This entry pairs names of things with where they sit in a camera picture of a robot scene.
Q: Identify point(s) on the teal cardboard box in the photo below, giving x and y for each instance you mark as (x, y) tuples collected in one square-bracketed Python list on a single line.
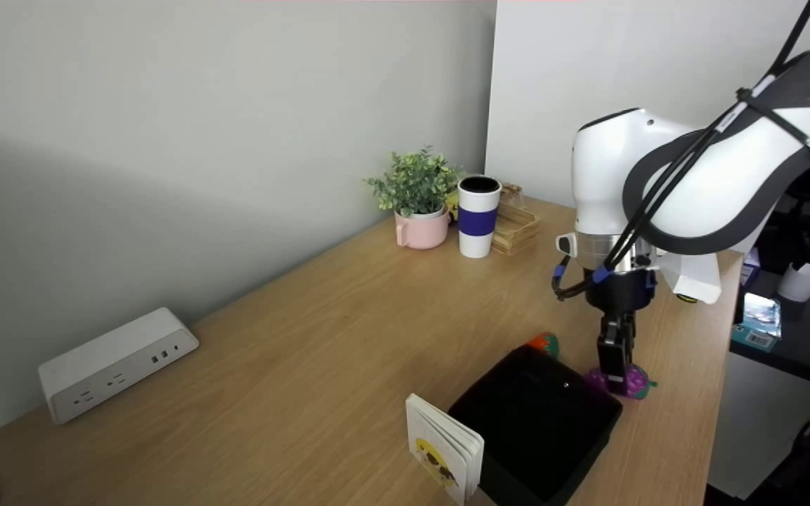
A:
[(761, 319)]

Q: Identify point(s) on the green plant in pink pot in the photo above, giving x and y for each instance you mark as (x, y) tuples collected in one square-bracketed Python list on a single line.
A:
[(418, 200)]

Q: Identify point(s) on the white cabinet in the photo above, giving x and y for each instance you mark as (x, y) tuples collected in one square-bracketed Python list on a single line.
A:
[(761, 422)]

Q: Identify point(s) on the white power strip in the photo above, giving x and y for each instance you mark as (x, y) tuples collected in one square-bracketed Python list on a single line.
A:
[(113, 364)]

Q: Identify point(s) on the black fabric box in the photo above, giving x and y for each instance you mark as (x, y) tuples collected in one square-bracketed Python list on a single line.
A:
[(536, 422)]

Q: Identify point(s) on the purple plastic grapes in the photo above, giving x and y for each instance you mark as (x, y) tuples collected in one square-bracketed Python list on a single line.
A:
[(649, 384)]

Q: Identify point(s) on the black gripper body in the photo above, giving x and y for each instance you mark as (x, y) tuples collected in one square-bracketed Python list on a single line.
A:
[(621, 291)]

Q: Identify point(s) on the wooden tray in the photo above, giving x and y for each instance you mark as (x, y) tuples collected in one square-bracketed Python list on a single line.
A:
[(516, 225)]

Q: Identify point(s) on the black side table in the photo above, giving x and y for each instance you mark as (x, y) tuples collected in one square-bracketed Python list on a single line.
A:
[(808, 347)]

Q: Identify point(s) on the orange plastic strawberry green cap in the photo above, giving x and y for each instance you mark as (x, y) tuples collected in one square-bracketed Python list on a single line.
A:
[(547, 343)]

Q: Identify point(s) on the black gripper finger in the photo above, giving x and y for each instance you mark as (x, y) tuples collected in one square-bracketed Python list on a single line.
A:
[(609, 351), (628, 354)]

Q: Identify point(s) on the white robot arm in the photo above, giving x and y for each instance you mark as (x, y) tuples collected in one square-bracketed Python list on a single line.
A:
[(602, 157)]

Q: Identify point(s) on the white board book yellow picture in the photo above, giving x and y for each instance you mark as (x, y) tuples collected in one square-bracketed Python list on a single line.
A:
[(443, 451)]

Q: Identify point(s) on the white cup with blue sleeve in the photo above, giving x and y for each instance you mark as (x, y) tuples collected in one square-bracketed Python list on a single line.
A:
[(479, 216)]

